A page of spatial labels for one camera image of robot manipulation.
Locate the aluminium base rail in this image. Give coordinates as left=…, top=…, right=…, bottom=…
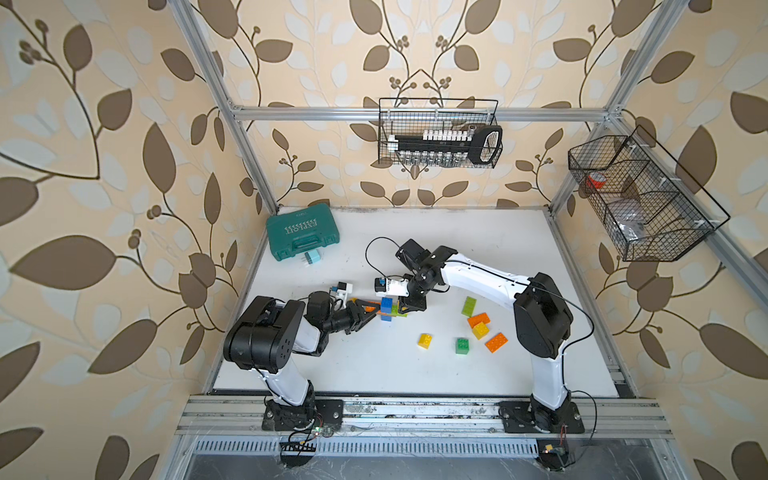
left=176, top=395, right=673, bottom=441

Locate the aluminium frame back crossbar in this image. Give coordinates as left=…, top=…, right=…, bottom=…
left=232, top=105, right=611, bottom=124

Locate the small electronics board left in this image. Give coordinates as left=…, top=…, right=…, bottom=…
left=279, top=440, right=316, bottom=468

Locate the aluminium frame corner post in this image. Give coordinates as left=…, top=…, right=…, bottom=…
left=549, top=0, right=691, bottom=217
left=169, top=0, right=279, bottom=216

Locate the blue lego brick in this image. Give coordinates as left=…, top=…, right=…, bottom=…
left=380, top=297, right=393, bottom=315

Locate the black wire basket back wall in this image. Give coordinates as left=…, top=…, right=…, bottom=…
left=376, top=96, right=503, bottom=169

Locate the clear plastic bag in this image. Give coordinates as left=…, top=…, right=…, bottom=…
left=608, top=199, right=646, bottom=241

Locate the small electronics board right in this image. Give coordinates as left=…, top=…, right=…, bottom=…
left=536, top=440, right=572, bottom=472

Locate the lime green lego brick small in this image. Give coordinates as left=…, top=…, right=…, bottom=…
left=461, top=296, right=477, bottom=318

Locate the aluminium frame corner post left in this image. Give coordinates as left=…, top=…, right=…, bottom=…
left=169, top=0, right=279, bottom=216

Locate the small teal white box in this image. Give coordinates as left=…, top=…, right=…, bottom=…
left=304, top=249, right=322, bottom=265

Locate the small electronics board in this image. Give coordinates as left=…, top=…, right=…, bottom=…
left=536, top=440, right=572, bottom=472
left=279, top=440, right=316, bottom=468

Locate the orange lego brick right lower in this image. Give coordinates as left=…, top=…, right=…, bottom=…
left=485, top=333, right=508, bottom=353

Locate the black wire basket wall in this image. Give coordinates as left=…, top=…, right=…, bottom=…
left=376, top=96, right=503, bottom=169
left=568, top=125, right=731, bottom=262

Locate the green plastic tool case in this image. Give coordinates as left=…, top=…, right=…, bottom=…
left=266, top=203, right=340, bottom=261

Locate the black wire basket right wall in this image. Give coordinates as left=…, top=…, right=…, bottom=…
left=568, top=125, right=731, bottom=262

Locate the green lego brick square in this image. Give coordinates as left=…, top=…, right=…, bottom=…
left=455, top=338, right=470, bottom=355

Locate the black white socket set rail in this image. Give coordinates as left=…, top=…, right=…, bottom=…
left=383, top=124, right=503, bottom=168

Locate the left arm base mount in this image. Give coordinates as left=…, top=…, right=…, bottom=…
left=262, top=399, right=344, bottom=436

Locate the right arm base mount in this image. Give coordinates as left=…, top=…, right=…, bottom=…
left=498, top=397, right=586, bottom=434

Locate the orange lego brick right upper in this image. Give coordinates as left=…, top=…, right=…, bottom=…
left=468, top=312, right=490, bottom=329

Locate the aluminium frame corner post right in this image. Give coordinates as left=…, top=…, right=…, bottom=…
left=549, top=0, right=691, bottom=217

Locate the red tape roll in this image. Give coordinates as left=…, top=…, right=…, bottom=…
left=586, top=171, right=607, bottom=190

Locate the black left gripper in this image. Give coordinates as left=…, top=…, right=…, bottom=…
left=320, top=301, right=379, bottom=337

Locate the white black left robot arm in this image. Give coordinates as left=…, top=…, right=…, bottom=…
left=222, top=291, right=381, bottom=407

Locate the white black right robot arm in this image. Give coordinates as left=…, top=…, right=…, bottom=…
left=396, top=246, right=573, bottom=411

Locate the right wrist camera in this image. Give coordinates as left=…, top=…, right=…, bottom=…
left=374, top=239, right=458, bottom=297

